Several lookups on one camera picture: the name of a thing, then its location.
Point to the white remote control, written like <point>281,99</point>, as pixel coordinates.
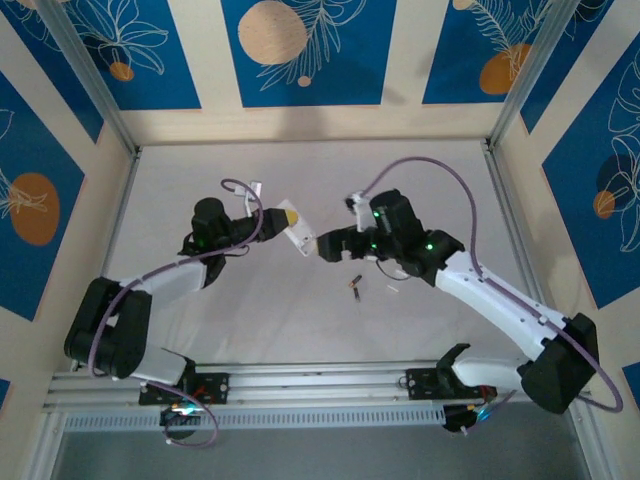
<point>302,237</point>

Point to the white battery cover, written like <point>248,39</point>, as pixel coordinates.
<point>392,289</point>

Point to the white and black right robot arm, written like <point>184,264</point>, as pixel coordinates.
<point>490,305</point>

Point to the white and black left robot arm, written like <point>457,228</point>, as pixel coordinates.
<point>165,282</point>

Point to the black controller board with LED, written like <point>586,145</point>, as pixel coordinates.
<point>457,420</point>
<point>175,420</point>

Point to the aluminium table side rail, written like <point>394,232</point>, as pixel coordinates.
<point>505,200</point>
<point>117,220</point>

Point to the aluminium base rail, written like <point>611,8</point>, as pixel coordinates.
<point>320,380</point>

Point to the aluminium frame post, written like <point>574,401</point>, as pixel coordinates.
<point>535,70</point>
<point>90,75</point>

